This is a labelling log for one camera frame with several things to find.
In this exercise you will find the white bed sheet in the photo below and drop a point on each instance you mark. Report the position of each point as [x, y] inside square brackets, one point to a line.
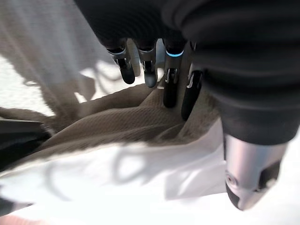
[131, 182]

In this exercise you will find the beige textured blanket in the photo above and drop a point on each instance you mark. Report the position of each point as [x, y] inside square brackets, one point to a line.
[112, 122]

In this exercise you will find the dark bed frame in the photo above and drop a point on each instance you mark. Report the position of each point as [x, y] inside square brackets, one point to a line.
[18, 138]

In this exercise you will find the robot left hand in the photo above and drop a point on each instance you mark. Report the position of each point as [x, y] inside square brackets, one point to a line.
[234, 47]

